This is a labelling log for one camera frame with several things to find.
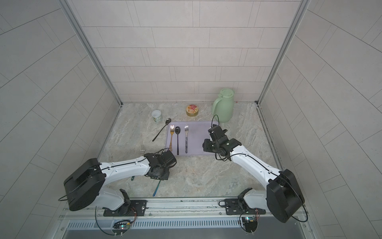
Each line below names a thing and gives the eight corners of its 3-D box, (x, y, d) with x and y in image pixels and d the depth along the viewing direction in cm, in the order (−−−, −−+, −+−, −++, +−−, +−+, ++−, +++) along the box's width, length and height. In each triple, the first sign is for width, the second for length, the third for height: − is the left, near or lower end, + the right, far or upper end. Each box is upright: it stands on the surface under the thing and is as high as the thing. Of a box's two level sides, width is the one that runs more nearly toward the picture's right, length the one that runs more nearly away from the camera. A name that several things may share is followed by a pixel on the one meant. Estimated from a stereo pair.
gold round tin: (185, 116, 111) (185, 113, 107) (186, 108, 116) (186, 104, 113) (198, 116, 111) (198, 113, 108) (198, 108, 116) (198, 104, 113)
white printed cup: (152, 122, 107) (150, 116, 102) (154, 115, 111) (152, 109, 106) (161, 122, 107) (159, 117, 102) (163, 115, 111) (161, 109, 106)
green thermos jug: (211, 122, 107) (215, 99, 89) (211, 112, 114) (213, 88, 95) (230, 122, 107) (237, 99, 89) (228, 112, 114) (234, 88, 95)
